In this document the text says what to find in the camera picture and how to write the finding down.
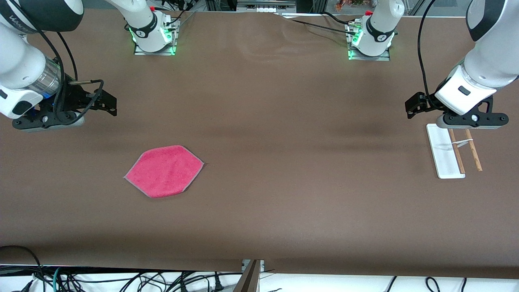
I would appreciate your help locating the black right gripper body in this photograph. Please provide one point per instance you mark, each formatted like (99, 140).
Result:
(79, 98)

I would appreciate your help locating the pink and grey towel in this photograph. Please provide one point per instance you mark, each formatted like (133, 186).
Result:
(162, 172)

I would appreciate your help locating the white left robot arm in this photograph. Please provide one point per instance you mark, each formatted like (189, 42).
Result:
(490, 61)

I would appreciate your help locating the white rack with wooden bars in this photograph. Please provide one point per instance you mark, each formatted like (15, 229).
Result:
(444, 154)

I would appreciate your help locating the orange patterned object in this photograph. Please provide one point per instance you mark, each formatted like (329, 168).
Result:
(348, 4)

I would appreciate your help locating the white flat plate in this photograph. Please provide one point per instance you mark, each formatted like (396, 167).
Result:
(302, 15)

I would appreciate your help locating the white power strip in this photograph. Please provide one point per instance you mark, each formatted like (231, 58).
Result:
(267, 9)

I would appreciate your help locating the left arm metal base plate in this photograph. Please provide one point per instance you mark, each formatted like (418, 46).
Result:
(387, 56)

